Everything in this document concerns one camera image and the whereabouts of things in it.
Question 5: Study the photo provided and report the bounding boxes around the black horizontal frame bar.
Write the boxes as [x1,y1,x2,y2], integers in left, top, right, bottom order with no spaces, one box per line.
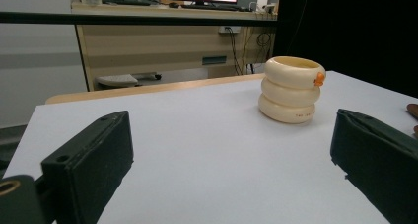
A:
[0,11,279,28]

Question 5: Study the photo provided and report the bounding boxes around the black curtain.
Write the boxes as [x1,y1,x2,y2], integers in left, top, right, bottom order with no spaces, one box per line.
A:
[272,0,418,99]

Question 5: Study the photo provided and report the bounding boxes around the light wooden office desk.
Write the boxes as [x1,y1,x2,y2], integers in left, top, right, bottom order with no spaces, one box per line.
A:
[70,1,279,92]

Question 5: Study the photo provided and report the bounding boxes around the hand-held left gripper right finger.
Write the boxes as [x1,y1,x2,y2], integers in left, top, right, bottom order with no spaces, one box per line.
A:
[329,108,418,224]

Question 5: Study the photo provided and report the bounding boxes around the cream ribbed holder cup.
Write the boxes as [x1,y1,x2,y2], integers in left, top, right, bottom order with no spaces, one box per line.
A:
[257,55,326,124]

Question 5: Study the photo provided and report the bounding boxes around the black desk cable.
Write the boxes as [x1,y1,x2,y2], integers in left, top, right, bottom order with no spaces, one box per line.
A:
[226,28,251,76]

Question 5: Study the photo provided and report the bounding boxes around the coiled black cable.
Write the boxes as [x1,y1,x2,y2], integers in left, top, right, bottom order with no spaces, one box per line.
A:
[255,31,274,48]

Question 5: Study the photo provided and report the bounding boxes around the grey office chair base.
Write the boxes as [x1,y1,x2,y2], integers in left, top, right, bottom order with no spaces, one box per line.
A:
[95,71,163,89]

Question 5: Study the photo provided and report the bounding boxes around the black keyboard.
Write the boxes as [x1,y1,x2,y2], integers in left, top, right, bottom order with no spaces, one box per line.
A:
[181,3,244,12]

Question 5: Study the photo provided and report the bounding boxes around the white power outlet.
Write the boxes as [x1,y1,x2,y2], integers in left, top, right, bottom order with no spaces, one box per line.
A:
[218,25,243,35]

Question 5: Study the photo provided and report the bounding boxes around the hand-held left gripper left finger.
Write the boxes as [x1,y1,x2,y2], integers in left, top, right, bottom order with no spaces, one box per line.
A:
[40,111,135,224]

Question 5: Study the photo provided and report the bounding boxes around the brown wooden brush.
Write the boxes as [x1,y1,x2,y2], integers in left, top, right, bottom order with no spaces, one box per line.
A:
[406,103,418,139]

